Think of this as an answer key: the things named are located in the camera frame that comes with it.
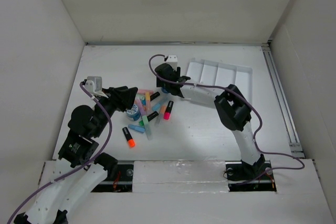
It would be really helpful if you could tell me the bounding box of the pastel purple highlighter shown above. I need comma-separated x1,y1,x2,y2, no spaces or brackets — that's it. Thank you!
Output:
138,106,146,116

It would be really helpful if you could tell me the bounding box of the pastel green clear highlighter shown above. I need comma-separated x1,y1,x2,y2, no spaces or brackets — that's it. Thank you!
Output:
142,115,153,140

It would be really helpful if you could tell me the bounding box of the aluminium rail right side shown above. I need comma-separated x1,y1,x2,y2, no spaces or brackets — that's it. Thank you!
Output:
261,44,305,158

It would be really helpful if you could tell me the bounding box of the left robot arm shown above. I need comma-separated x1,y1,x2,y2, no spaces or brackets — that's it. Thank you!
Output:
8,82,138,223

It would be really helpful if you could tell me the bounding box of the blue tape roll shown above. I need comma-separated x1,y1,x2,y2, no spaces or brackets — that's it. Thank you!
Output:
125,103,141,121
161,87,169,94

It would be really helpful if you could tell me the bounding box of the black green highlighter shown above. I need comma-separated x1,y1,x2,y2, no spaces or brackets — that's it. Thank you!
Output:
139,111,159,126

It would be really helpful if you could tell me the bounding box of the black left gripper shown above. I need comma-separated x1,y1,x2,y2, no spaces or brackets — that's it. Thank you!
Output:
93,86,138,137

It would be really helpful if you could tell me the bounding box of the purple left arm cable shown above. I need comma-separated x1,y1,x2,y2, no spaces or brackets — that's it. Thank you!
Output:
6,81,112,224

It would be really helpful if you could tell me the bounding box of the pastel yellow clear highlighter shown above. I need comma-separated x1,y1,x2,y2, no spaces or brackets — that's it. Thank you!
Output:
145,92,151,114

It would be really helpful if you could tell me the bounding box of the pastel pink highlighter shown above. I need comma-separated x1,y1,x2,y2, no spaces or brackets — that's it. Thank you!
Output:
138,89,154,95

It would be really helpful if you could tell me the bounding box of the white divided organizer tray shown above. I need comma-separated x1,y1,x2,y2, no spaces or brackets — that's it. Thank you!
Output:
186,58,253,103

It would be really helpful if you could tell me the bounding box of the pastel orange clear highlighter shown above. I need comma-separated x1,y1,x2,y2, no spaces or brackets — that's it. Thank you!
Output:
155,105,166,126

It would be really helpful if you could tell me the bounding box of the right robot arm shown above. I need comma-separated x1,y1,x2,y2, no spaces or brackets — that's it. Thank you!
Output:
152,63,265,180

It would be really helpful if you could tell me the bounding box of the black orange highlighter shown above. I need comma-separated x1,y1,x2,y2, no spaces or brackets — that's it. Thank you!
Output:
122,127,135,148

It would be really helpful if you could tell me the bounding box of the pastel blue clear highlighter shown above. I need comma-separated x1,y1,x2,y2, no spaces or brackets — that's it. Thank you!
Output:
152,95,169,111

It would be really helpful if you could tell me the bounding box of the pastel green short highlighter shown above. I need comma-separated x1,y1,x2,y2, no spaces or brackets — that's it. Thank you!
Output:
136,95,145,101

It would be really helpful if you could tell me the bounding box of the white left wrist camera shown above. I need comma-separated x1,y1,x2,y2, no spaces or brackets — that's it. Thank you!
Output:
84,76,105,97

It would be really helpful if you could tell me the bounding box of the black blue highlighter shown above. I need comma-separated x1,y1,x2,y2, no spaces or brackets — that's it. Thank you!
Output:
150,92,161,101

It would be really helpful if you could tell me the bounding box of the pastel blue short highlighter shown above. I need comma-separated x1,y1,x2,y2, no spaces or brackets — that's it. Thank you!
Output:
128,124,145,133

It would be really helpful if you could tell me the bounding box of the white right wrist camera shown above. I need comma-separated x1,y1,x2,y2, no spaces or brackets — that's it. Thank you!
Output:
164,55,178,71

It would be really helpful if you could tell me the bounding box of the aluminium rail back edge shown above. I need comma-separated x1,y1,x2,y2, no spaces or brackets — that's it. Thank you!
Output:
86,41,269,46

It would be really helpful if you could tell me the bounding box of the black pink highlighter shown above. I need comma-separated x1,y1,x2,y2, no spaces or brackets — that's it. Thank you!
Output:
163,100,174,120

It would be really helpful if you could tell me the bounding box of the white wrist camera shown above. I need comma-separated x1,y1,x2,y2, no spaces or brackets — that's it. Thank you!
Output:
84,76,105,97
164,55,178,71

